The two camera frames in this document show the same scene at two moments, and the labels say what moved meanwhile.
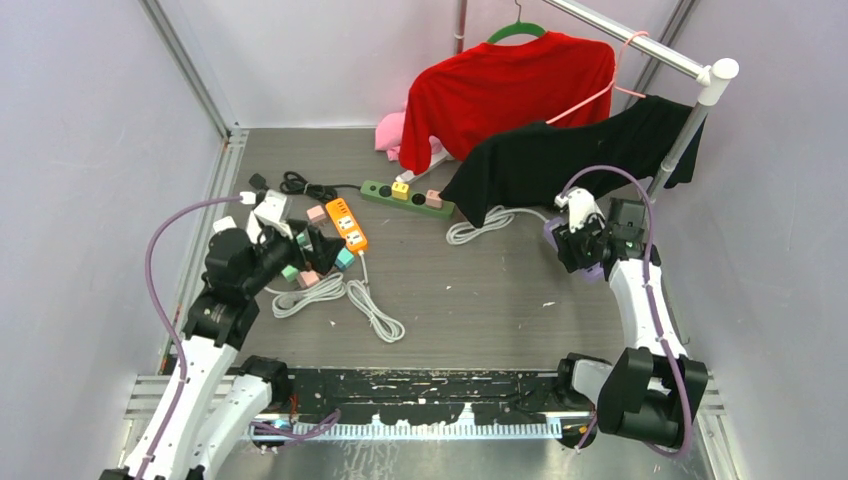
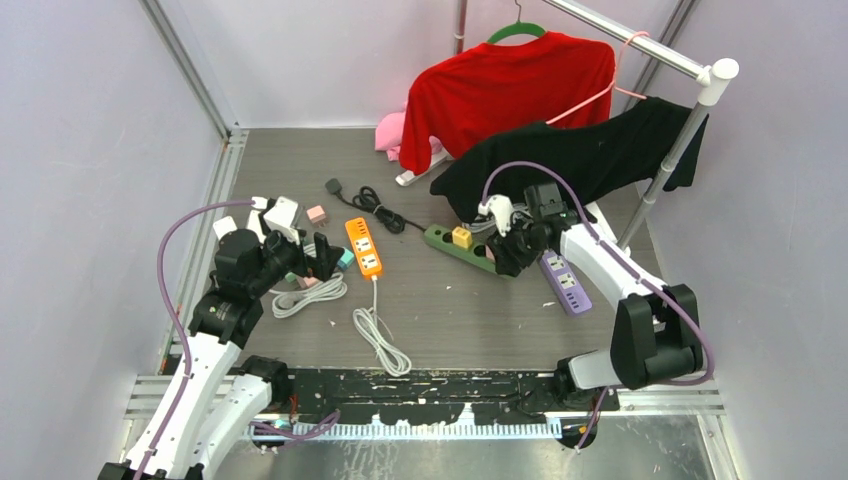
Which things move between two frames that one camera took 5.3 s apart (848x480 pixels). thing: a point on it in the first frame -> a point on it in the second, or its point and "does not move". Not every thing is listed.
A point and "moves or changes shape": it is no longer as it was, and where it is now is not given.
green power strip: [432, 205] -> [475, 253]
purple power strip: [592, 274] moves or changes shape
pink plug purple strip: [316, 213] does not move
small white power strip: [224, 223] does not move
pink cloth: [389, 134] does not move
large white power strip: [254, 229] does not move
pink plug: [308, 278] does not move
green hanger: [517, 28] does not move
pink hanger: [610, 86] does not move
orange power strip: [346, 224] moves or changes shape
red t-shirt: [457, 96] does not move
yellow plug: [400, 191] moves or changes shape
